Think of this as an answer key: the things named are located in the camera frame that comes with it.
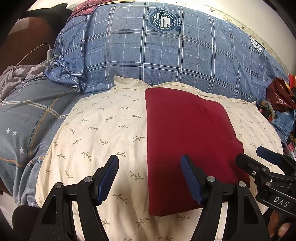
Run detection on dark red knit garment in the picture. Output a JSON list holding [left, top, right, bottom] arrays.
[[145, 87, 250, 216]]

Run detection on person's right hand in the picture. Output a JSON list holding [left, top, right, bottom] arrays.
[[267, 210, 291, 237]]

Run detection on cream leaf-print pillow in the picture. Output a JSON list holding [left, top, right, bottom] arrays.
[[36, 76, 283, 240]]

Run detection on blue garment in pile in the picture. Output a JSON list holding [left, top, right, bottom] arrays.
[[271, 109, 295, 141]]

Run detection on red shiny plastic bag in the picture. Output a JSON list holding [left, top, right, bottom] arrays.
[[266, 78, 295, 112]]

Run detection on grey crumpled cloth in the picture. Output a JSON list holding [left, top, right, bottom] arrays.
[[1, 64, 48, 101]]

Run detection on blue plaid pillow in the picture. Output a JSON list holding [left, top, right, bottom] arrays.
[[45, 2, 288, 102]]

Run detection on wooden headboard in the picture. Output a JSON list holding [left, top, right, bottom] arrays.
[[1, 18, 66, 72]]

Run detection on black cloth on headboard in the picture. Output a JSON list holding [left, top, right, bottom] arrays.
[[22, 3, 72, 24]]

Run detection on dark red patterned cloth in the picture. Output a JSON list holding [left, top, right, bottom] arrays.
[[67, 0, 115, 21]]

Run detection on white charger cable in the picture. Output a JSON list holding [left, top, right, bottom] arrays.
[[16, 43, 58, 67]]

